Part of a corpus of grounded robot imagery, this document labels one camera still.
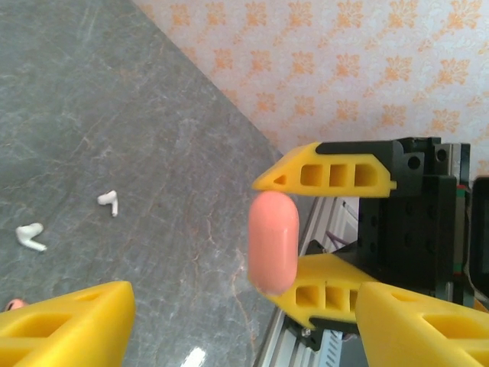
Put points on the pink earbud charging case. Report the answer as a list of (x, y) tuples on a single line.
[(273, 241)]

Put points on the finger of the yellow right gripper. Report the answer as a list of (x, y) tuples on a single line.
[(324, 271), (294, 168)]

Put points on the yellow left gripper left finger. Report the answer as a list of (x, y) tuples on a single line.
[(76, 329)]

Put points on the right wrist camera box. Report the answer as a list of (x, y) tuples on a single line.
[(482, 229)]

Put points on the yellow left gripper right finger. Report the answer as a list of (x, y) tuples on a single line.
[(412, 336)]

